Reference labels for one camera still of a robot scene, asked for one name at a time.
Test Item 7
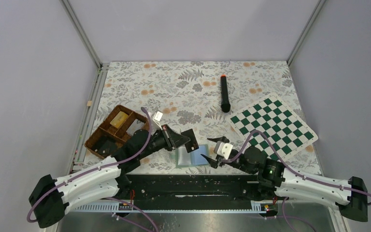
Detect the aluminium cable duct rail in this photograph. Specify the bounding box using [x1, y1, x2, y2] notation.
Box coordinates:
[71, 201, 269, 214]

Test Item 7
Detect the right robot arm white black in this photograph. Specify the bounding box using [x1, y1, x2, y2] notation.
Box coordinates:
[203, 137, 368, 222]

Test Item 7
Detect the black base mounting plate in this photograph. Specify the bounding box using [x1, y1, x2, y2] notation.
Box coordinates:
[113, 174, 287, 202]

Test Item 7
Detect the green white chessboard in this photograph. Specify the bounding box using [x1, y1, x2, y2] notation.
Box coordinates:
[227, 93, 318, 160]

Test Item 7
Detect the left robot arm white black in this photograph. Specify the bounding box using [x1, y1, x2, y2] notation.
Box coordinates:
[27, 125, 197, 229]

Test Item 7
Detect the white card in basket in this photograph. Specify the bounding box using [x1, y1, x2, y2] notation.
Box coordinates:
[126, 119, 144, 136]

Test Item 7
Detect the dark credit card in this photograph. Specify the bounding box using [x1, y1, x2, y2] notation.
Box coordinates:
[181, 129, 199, 153]
[92, 139, 118, 157]

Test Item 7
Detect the brown wicker basket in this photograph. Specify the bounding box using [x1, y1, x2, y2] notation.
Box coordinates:
[84, 105, 150, 160]

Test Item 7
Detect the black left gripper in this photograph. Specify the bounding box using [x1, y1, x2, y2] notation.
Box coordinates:
[138, 124, 191, 159]

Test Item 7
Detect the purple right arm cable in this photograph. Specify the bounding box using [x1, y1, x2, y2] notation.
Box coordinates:
[220, 130, 371, 205]

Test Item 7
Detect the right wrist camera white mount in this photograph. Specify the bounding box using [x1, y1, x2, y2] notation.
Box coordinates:
[214, 141, 233, 160]

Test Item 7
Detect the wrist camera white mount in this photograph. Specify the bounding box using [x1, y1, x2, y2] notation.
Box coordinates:
[151, 111, 163, 130]
[214, 141, 233, 160]

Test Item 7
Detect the yellow block in basket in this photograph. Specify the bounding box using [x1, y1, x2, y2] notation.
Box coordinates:
[110, 111, 129, 129]

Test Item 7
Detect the black microphone orange tip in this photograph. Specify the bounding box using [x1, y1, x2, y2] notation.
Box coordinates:
[220, 75, 230, 113]

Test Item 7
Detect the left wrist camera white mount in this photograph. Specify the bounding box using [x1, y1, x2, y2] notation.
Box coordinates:
[151, 111, 163, 130]

